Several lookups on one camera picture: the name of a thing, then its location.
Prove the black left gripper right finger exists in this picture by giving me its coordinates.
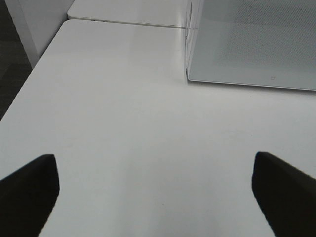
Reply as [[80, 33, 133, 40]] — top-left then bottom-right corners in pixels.
[[251, 152, 316, 237]]

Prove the white microwave oven body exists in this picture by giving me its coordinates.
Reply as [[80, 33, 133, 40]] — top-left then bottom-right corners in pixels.
[[184, 0, 316, 91]]

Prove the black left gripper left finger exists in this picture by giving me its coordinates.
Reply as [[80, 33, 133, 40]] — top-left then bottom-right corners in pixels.
[[0, 154, 60, 237]]

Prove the white microwave door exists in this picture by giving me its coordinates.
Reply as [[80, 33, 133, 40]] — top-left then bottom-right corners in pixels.
[[188, 0, 316, 91]]

